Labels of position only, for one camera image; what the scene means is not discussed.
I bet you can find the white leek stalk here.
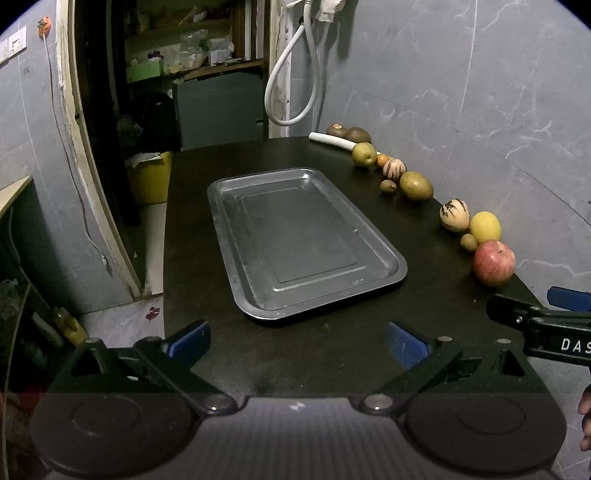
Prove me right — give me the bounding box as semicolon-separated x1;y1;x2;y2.
308;132;382;156

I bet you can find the grey cabinet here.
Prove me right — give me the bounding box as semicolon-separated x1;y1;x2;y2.
172;71;269;151

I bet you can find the red apple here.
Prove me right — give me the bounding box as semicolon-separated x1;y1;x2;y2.
472;240;516;288

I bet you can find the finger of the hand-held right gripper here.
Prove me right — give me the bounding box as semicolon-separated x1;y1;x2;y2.
547;286;591;313
486;292;548;334

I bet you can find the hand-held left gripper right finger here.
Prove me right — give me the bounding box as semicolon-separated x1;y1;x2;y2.
359;322;550;415

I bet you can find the white wall switch plate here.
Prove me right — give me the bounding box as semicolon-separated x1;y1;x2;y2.
0;27;28;64

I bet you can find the worn white door frame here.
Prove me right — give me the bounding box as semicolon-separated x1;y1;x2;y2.
54;0;145;302

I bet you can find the yellow bottle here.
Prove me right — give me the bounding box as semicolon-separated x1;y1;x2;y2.
52;306;89;345

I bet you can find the wooden side table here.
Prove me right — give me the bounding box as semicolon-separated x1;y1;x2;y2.
0;175;34;219

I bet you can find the white flexible hose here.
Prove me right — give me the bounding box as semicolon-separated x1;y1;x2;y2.
264;0;334;127

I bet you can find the cluttered wooden shelf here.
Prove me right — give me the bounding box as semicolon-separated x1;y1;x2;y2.
124;0;269;85

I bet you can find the yellow bin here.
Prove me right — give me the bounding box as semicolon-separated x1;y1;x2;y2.
126;151;174;206

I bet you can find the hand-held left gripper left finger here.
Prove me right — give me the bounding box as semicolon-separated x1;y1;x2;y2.
51;320;238;414

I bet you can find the yellow-green pear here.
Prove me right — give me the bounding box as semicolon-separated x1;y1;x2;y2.
352;143;378;168

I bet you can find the rectangular metal tray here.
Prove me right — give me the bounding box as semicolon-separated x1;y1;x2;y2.
207;167;408;321

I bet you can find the thin wall cable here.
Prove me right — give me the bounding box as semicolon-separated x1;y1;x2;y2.
43;33;113;278

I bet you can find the green oval mango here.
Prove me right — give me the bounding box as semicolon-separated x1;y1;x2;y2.
399;171;435;202

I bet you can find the yellow round citrus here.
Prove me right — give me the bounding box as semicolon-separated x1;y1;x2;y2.
469;211;502;243

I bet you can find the green box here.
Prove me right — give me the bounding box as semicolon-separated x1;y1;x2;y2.
127;60;164;84

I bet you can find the person's right hand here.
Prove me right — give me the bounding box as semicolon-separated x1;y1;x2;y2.
578;385;591;452

